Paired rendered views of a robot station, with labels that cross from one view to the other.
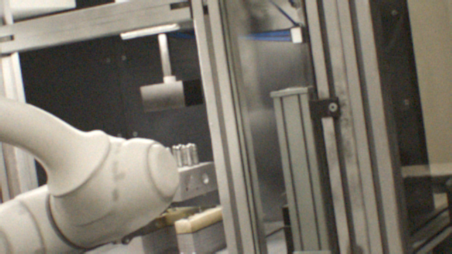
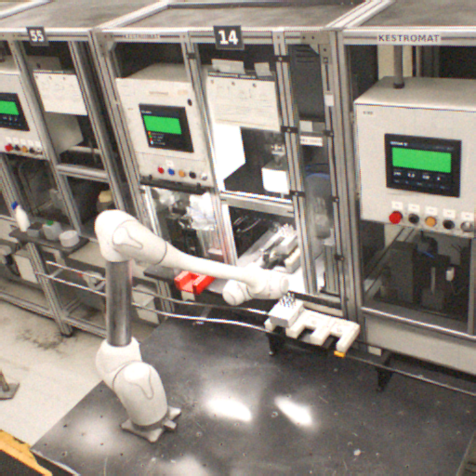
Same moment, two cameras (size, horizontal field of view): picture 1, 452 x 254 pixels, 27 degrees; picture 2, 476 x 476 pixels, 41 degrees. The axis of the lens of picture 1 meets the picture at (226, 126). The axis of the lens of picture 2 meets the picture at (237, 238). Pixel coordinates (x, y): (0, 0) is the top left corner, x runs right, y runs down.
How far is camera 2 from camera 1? 160 cm
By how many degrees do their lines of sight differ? 29
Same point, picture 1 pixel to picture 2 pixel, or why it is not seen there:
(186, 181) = (289, 245)
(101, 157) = (265, 284)
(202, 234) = (294, 263)
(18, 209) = (237, 287)
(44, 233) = (245, 295)
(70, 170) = (256, 287)
